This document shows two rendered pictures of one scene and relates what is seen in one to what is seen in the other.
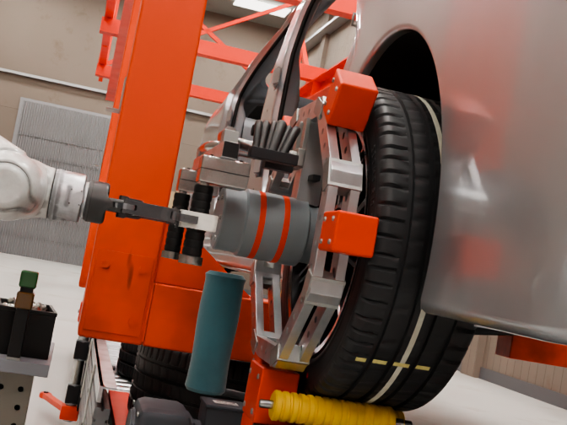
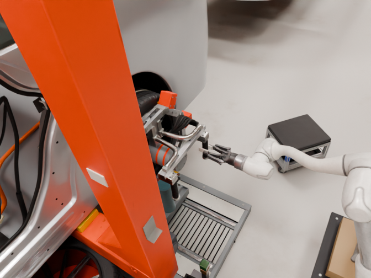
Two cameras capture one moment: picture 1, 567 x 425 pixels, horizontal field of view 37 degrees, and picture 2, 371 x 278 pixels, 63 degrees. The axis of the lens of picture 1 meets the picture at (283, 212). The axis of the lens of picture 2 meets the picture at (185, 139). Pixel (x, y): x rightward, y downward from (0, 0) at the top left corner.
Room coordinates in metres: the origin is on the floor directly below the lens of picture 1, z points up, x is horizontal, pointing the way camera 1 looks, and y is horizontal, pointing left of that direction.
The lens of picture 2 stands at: (2.46, 1.02, 2.17)
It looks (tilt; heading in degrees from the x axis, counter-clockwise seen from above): 45 degrees down; 229
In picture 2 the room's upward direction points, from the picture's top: 7 degrees counter-clockwise
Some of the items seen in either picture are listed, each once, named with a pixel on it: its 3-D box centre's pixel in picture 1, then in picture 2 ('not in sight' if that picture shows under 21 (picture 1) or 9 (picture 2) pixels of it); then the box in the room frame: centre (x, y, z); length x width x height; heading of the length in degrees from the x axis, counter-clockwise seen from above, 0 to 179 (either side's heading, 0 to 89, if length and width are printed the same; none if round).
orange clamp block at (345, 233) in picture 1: (347, 234); (184, 119); (1.48, -0.12, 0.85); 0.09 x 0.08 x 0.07; 13
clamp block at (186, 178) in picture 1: (198, 182); (167, 176); (1.91, 0.20, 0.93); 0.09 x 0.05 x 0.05; 103
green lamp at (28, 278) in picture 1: (29, 279); (204, 265); (2.04, 0.56, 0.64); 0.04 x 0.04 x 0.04; 13
